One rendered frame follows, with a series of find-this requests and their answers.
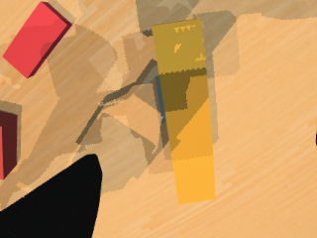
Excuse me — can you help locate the yellow bar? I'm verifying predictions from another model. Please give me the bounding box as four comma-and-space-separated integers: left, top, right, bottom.
152, 19, 215, 205

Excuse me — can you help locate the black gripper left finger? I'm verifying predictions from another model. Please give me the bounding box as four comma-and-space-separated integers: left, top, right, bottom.
0, 154, 103, 238

